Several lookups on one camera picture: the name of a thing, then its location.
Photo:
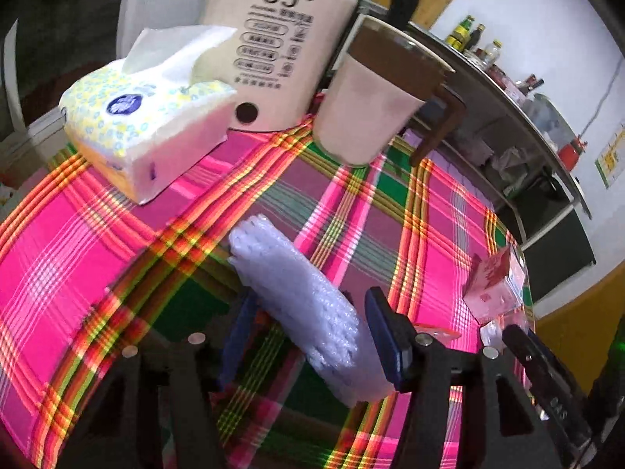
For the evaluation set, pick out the pink cup with brown lid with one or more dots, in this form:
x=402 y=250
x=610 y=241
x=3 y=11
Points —
x=361 y=107

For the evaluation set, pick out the dark sauce bottle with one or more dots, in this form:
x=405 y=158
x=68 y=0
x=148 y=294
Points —
x=477 y=41

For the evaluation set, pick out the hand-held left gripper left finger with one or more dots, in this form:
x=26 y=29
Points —
x=239 y=332

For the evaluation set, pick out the wall poster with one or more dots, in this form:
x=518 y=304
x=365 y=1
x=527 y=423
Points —
x=613 y=159

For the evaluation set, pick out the pink white small carton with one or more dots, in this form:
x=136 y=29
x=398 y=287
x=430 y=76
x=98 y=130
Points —
x=493 y=283

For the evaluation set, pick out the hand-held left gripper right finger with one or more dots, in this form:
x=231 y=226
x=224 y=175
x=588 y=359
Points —
x=385 y=337

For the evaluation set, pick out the kitchen utensils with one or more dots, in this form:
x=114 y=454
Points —
x=531 y=85

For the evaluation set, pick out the red canister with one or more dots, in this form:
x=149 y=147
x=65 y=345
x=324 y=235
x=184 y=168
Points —
x=571 y=154

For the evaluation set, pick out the cream water warmer appliance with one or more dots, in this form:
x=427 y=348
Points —
x=273 y=58

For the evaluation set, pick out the clear bottle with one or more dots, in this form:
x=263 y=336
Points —
x=494 y=54

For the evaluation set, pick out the floral tissue pack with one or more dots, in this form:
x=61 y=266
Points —
x=127 y=127

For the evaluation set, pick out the clear plastic wrapper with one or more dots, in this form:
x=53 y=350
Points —
x=493 y=336

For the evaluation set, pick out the green yellow bottle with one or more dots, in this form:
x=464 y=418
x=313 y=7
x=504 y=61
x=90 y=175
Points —
x=461 y=36

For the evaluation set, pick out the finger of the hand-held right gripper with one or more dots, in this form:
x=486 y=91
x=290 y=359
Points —
x=547 y=381

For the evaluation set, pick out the clear plastic container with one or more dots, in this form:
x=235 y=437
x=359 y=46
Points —
x=551 y=119

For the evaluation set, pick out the pink green plaid tablecloth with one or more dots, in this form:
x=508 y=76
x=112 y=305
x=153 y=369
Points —
x=73 y=234

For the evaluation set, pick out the white foam wrap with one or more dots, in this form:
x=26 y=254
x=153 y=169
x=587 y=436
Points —
x=302 y=293

